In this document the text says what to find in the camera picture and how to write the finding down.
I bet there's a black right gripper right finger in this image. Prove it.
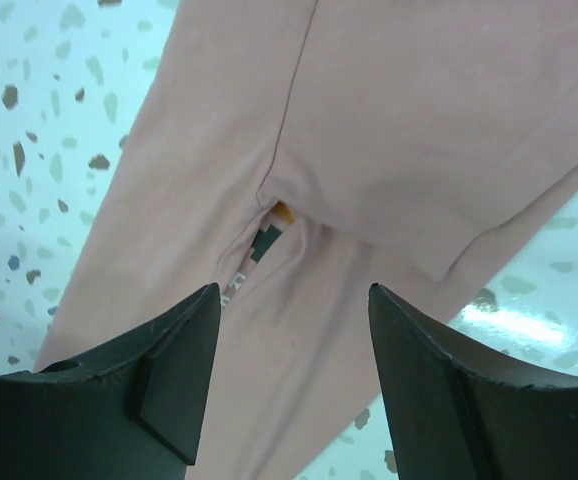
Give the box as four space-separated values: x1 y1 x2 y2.
368 284 578 480

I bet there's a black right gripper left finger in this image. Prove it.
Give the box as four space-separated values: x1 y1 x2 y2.
0 284 221 480

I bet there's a pink printed t-shirt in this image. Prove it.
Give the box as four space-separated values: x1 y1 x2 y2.
36 1 578 479

